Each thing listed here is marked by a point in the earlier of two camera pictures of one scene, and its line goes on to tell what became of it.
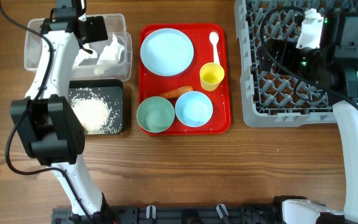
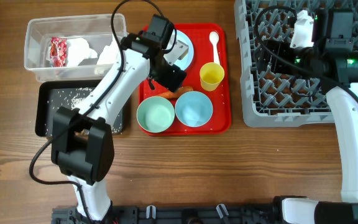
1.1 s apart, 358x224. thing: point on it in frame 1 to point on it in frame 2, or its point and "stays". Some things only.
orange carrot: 176,93 stays
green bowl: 155,114 stays
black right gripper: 272,52 stays
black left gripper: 99,29 to 173,79
